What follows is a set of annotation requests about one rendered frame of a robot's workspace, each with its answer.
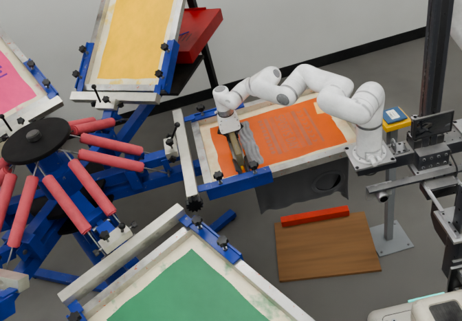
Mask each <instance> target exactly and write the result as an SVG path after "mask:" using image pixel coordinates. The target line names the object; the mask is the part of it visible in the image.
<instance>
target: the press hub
mask: <svg viewBox="0 0 462 321"><path fill-rule="evenodd" d="M70 133H71V127H70V125H69V123H68V122H67V121H66V120H64V119H62V118H44V119H41V120H37V121H35V122H32V123H29V124H27V125H25V126H24V127H22V128H20V129H19V130H18V131H16V132H15V133H13V134H12V135H11V136H10V137H9V138H8V139H7V141H6V142H5V144H4V145H3V148H2V150H1V156H2V158H3V159H4V160H5V161H6V162H7V163H9V164H12V165H26V164H32V163H34V162H37V161H39V163H38V165H39V166H40V167H41V169H42V170H43V172H44V173H45V174H46V175H53V176H54V178H55V179H56V180H57V182H58V183H59V184H60V186H61V187H62V188H63V190H64V191H65V192H66V193H67V195H68V196H69V197H70V196H72V195H74V194H75V193H76V192H78V191H80V192H81V193H82V194H83V195H84V196H85V198H86V199H87V200H88V201H89V202H90V203H91V204H92V205H93V206H94V207H95V208H97V207H98V206H99V205H98V204H97V203H96V202H95V200H94V199H93V198H92V196H91V195H90V194H89V193H88V191H87V190H86V189H85V187H84V186H83V185H82V184H81V182H80V181H79V180H78V178H77V177H76V176H75V174H74V173H73V172H72V170H71V169H70V168H69V166H68V163H69V162H70V160H69V158H68V157H67V156H66V154H65V153H64V152H61V153H57V152H56V151H57V150H58V149H59V148H60V147H61V146H62V145H63V144H64V143H65V142H66V141H67V139H68V138H69V136H70ZM85 169H86V171H87V172H88V173H89V174H93V173H96V172H100V171H102V170H105V168H104V166H103V165H102V164H97V163H93V162H89V163H88V164H87V165H86V167H85ZM35 176H36V177H38V179H39V181H38V185H37V188H36V189H37V190H38V189H41V190H42V191H43V193H44V194H45V196H43V197H39V198H35V199H33V202H32V206H31V209H30V214H31V215H32V216H33V217H35V216H36V215H37V214H38V213H39V211H40V210H41V208H42V207H43V206H44V205H45V204H46V203H47V201H48V200H49V199H50V200H54V201H56V200H55V198H54V197H53V196H52V194H51V193H50V191H49V190H48V189H47V188H46V187H45V185H44V184H43V182H42V180H43V178H44V177H45V176H44V175H43V174H42V172H41V171H40V170H39V168H38V167H37V169H36V174H35ZM95 182H96V183H97V185H98V186H99V187H100V189H101V190H102V189H103V188H104V186H105V183H106V180H105V179H100V180H98V181H95ZM65 217H68V216H67V214H66V213H65V211H64V210H63V209H62V208H61V206H60V205H59V204H58V203H57V204H56V205H55V207H54V208H53V209H52V211H51V212H50V213H49V214H48V216H47V220H56V219H62V218H65ZM66 234H73V236H74V237H75V239H76V240H77V241H78V243H79V245H80V246H81V247H82V249H83V250H84V252H85V254H86V255H87V256H88V257H89V259H90V261H91V262H92V263H93V265H94V266H95V265H96V264H98V263H99V262H100V261H101V258H103V257H104V254H103V253H102V252H100V253H99V254H100V255H99V256H97V257H96V256H95V255H94V253H93V251H94V250H95V249H97V250H98V249H99V248H98V246H97V245H96V244H95V243H93V244H92V245H90V244H89V243H88V242H87V240H86V239H85V238H84V236H83V235H82V234H81V233H80V232H79V230H78V229H77V227H76V226H75V225H74V224H73V222H72V221H71V219H70V218H69V217H68V218H67V220H66V221H65V222H64V224H63V225H62V227H61V228H60V230H59V231H58V235H66ZM125 272H127V271H126V269H125V268H123V267H121V268H120V269H119V270H118V271H116V272H115V273H114V274H112V275H111V276H110V277H108V279H106V280H105V282H106V283H107V285H108V286H109V285H110V284H111V283H113V282H114V281H115V280H117V279H118V278H119V277H121V275H123V274H124V273H125Z"/></svg>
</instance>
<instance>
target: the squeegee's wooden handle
mask: <svg viewBox="0 0 462 321"><path fill-rule="evenodd" d="M228 135H229V137H230V141H231V145H232V148H233V151H234V154H235V157H236V160H237V164H238V166H239V167H240V166H243V165H245V164H244V161H243V156H242V152H241V149H240V147H239V143H238V141H237V137H236V135H235V132H234V131H233V132H230V133H228Z"/></svg>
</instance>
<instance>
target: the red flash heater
mask: <svg viewBox="0 0 462 321"><path fill-rule="evenodd" d="M222 20H223V15H222V12H221V8H215V9H206V7H203V8H184V14H183V18H182V22H181V28H180V32H179V34H183V33H185V32H188V31H189V33H186V34H183V35H181V36H179V38H178V43H179V51H178V55H177V62H176V64H186V63H193V62H194V61H195V59H196V58H197V57H198V55H199V54H200V52H201V51H202V49H203V48H204V47H205V45H206V43H207V42H208V41H209V40H210V38H211V36H212V35H213V34H214V32H215V31H216V29H217V28H218V27H219V25H220V24H221V22H222Z"/></svg>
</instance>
